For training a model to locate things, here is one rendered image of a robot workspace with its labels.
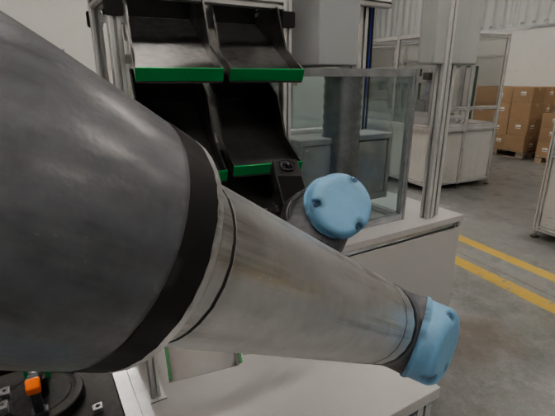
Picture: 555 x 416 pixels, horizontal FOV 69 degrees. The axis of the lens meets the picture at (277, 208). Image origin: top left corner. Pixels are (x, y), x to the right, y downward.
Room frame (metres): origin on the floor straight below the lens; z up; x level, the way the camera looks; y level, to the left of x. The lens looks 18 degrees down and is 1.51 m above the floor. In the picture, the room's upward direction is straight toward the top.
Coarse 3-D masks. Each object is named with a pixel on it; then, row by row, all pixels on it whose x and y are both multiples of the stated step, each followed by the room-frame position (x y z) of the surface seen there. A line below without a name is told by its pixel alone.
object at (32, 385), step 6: (30, 378) 0.53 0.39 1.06; (36, 378) 0.52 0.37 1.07; (30, 384) 0.51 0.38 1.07; (36, 384) 0.51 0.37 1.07; (30, 390) 0.50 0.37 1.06; (36, 390) 0.51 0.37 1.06; (30, 396) 0.51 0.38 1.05; (36, 396) 0.51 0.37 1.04; (36, 402) 0.52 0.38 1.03; (42, 402) 0.52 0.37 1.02; (36, 408) 0.52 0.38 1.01; (42, 408) 0.53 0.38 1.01
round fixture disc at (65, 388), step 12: (60, 372) 0.63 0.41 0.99; (12, 384) 0.60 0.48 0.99; (24, 384) 0.60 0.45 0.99; (48, 384) 0.60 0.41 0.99; (60, 384) 0.60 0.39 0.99; (72, 384) 0.60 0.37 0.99; (12, 396) 0.57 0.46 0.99; (24, 396) 0.57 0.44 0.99; (48, 396) 0.57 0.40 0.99; (60, 396) 0.57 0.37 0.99; (72, 396) 0.57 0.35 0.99; (12, 408) 0.54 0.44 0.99; (24, 408) 0.54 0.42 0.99; (60, 408) 0.54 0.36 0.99; (72, 408) 0.55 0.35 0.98
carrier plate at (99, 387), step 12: (12, 372) 0.65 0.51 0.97; (84, 372) 0.65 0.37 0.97; (108, 372) 0.65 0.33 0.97; (0, 384) 0.62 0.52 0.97; (84, 384) 0.62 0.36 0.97; (96, 384) 0.62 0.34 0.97; (108, 384) 0.62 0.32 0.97; (84, 396) 0.59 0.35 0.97; (96, 396) 0.59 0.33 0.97; (108, 396) 0.59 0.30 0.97; (84, 408) 0.57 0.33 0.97; (108, 408) 0.57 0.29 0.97; (120, 408) 0.57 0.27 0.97
